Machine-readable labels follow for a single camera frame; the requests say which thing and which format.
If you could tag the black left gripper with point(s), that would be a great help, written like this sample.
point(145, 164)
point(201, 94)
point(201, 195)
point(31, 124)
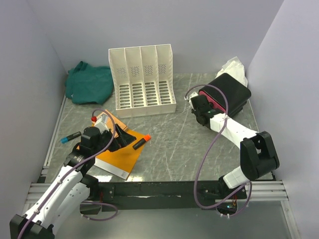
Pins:
point(123, 137)

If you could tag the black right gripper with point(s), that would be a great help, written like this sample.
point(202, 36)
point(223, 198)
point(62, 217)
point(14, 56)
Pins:
point(194, 112)

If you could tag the orange cap highlighter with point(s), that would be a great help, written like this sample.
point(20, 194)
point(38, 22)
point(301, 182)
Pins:
point(141, 142)

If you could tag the black drawer organizer box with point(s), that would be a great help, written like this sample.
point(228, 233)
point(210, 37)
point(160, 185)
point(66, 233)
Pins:
point(236, 94)

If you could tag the blue cap highlighter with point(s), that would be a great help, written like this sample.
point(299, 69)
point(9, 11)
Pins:
point(70, 137)

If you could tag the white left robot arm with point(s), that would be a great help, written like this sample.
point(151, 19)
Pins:
point(72, 186)

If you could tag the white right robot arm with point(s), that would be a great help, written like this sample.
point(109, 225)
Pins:
point(258, 155)

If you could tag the small orange booklet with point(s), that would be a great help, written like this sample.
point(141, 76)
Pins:
point(116, 121)

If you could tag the orange notebook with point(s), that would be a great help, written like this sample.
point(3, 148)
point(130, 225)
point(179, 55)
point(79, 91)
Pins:
point(115, 160)

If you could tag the white crumpled paper bag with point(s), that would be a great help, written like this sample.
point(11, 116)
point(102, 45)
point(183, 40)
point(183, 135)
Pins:
point(236, 69)

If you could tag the white file organizer rack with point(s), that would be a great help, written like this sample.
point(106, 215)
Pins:
point(143, 80)

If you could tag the green cloth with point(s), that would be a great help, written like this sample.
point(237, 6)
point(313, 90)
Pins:
point(86, 84)

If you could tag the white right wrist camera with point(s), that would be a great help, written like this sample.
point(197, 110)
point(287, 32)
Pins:
point(190, 96)

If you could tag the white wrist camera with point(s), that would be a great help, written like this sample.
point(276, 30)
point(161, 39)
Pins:
point(100, 122)
point(190, 96)

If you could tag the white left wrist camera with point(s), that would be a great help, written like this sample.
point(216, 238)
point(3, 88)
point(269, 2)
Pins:
point(100, 122)

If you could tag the black base frame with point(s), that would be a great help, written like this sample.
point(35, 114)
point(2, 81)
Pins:
point(155, 195)

